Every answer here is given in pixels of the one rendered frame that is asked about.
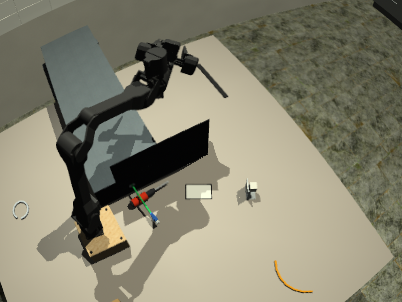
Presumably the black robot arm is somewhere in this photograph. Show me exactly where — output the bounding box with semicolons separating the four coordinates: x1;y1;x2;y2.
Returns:
56;39;180;240

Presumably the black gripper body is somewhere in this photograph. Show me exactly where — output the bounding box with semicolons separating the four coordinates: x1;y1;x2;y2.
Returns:
135;42;199;76

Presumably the white rectangle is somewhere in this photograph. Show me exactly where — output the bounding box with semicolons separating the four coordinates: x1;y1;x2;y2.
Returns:
186;185;211;198

